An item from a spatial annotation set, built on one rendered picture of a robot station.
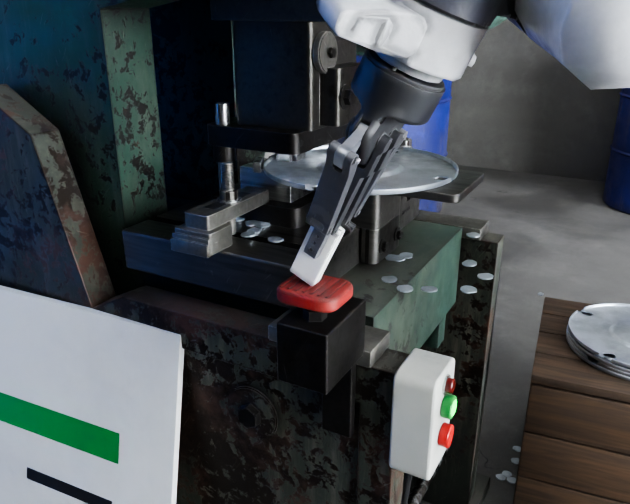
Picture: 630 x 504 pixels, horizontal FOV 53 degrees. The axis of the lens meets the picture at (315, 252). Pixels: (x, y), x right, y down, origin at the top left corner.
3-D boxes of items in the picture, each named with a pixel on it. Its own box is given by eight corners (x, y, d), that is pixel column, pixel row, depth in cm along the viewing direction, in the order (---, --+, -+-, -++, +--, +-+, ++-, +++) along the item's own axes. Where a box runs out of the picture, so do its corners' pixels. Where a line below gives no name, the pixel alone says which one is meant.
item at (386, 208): (477, 254, 97) (486, 168, 92) (450, 287, 86) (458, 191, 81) (334, 228, 109) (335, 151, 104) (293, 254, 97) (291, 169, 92)
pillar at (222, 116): (236, 193, 98) (232, 102, 93) (228, 196, 97) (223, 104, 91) (225, 191, 99) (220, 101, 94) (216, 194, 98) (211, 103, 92)
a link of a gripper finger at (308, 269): (342, 231, 61) (339, 233, 60) (315, 285, 64) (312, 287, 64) (318, 214, 62) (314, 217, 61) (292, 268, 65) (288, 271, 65)
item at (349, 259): (419, 215, 117) (421, 184, 115) (299, 311, 80) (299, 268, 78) (282, 193, 130) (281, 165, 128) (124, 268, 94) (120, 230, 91)
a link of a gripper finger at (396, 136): (362, 113, 56) (369, 110, 57) (317, 212, 62) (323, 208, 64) (398, 135, 55) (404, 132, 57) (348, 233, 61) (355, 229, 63)
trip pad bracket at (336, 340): (362, 435, 77) (367, 289, 70) (325, 484, 69) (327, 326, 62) (319, 420, 79) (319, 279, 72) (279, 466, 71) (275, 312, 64)
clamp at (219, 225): (276, 221, 95) (274, 154, 91) (207, 258, 81) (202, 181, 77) (243, 215, 97) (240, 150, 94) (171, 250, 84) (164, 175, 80)
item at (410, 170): (224, 178, 89) (224, 173, 89) (320, 142, 113) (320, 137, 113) (417, 208, 76) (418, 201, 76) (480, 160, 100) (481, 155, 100)
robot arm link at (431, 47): (500, 26, 52) (467, 85, 55) (377, -41, 55) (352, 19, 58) (457, 31, 42) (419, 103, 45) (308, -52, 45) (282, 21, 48)
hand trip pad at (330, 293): (356, 344, 68) (358, 279, 65) (331, 370, 63) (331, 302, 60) (300, 329, 71) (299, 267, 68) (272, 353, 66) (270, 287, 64)
